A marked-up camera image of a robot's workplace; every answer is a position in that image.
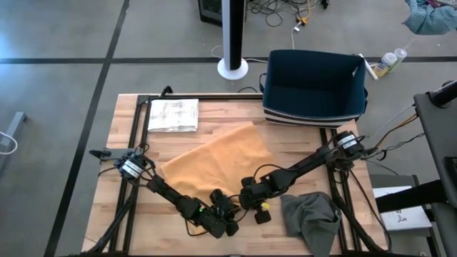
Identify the black floor box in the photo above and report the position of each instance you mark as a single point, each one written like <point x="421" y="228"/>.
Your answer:
<point x="210" y="10"/>

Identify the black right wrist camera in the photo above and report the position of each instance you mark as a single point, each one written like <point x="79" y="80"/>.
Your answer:
<point x="262" y="217"/>

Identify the grey towel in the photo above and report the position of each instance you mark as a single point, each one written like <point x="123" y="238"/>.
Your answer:
<point x="310" y="221"/>

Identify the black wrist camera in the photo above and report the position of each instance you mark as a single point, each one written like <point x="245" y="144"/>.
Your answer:
<point x="232" y="229"/>
<point x="262" y="217"/>

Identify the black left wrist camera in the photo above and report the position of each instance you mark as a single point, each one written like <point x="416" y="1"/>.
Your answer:
<point x="232" y="229"/>

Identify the black aluminium table frame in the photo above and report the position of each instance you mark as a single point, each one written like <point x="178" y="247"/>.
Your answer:
<point x="144" y="107"/>

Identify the white wipes container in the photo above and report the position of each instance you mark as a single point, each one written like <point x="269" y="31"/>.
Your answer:
<point x="385" y="63"/>

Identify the yellow towel with white tags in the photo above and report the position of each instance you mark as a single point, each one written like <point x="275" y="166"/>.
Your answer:
<point x="218" y="160"/>

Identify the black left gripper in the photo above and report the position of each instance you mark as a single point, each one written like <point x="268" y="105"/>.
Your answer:
<point x="223" y="205"/>

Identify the white paper sheet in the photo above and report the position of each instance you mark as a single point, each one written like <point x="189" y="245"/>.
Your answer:
<point x="403" y="210"/>

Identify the white black tower fan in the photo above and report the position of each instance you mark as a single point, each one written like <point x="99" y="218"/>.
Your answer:
<point x="232" y="35"/>

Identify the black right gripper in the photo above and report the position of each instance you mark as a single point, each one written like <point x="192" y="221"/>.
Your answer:
<point x="257" y="192"/>

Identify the blue crumpled cloth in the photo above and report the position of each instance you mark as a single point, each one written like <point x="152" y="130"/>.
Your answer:
<point x="428" y="18"/>

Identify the dark grey desk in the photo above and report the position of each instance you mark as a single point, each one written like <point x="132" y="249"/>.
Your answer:
<point x="439" y="135"/>

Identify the white checked towel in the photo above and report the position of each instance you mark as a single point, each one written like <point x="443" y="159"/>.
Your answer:
<point x="173" y="116"/>

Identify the grey metal stand leg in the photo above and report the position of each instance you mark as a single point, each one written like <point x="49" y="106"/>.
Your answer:
<point x="16" y="123"/>

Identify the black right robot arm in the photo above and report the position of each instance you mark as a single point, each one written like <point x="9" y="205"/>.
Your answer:
<point x="307" y="162"/>

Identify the clear plastic container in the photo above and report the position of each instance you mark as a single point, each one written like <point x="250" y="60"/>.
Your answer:
<point x="400" y="54"/>

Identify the white plastic stick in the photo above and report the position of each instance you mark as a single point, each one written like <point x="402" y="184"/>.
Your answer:
<point x="367" y="66"/>

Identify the navy white striped fabric basket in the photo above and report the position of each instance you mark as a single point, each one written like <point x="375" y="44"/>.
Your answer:
<point x="314" y="82"/>

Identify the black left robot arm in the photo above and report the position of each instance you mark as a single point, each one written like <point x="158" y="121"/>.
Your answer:
<point x="168" y="192"/>

